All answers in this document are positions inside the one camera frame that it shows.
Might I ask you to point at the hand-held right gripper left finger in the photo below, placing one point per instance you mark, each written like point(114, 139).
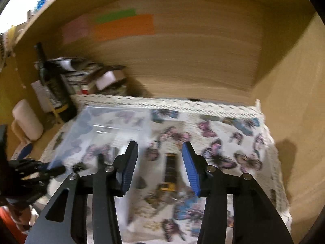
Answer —
point(128, 169)

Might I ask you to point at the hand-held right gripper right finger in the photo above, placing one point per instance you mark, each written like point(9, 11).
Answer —
point(191, 170)

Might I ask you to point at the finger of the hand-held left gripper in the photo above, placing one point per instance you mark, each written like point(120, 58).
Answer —
point(25, 152)
point(54, 170)

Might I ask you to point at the yellow black folding knife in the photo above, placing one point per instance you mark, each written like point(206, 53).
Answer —
point(170, 167)

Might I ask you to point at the small dark object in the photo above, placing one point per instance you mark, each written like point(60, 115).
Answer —
point(77, 167)

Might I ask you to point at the clear plastic storage container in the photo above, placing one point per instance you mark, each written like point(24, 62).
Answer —
point(106, 122)

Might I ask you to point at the white cylinder roll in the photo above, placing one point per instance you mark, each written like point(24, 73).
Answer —
point(26, 119)

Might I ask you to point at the orange red fabric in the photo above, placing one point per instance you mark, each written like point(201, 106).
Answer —
point(10, 221)

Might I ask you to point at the butterfly printed lace cloth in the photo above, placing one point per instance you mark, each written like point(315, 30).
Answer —
point(223, 132)

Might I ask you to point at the white paper note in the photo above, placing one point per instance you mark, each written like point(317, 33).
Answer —
point(40, 92)

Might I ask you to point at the dark wine bottle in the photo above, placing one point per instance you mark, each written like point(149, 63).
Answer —
point(57, 91)

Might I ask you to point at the cardboard box with white label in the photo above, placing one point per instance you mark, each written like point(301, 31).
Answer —
point(106, 79)

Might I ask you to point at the stack of books and magazines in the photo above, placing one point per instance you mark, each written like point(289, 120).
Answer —
point(81, 75)

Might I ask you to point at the patterned ribbon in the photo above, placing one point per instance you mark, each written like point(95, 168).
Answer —
point(3, 48)

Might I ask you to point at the yellow hanging object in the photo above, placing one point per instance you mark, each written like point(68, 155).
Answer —
point(11, 32)

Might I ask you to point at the pink sticky note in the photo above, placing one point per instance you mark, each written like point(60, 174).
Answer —
point(76, 29)

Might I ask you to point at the orange sticky note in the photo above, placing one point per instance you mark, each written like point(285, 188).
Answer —
point(124, 28)

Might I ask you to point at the blue beaded jar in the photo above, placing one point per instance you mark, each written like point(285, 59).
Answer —
point(40, 3)

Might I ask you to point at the green sticky note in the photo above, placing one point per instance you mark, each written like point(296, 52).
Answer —
point(115, 15)

